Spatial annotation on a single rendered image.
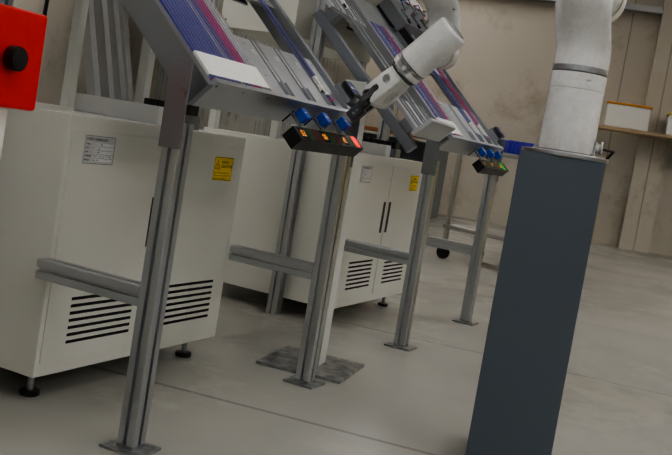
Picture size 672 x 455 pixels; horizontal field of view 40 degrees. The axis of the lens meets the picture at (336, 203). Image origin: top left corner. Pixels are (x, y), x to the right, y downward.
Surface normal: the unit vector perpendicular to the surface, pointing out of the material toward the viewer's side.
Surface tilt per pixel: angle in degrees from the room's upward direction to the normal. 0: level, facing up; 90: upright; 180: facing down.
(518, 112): 90
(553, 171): 90
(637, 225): 90
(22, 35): 90
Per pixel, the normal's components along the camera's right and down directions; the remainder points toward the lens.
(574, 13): -0.50, 0.58
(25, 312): -0.43, 0.00
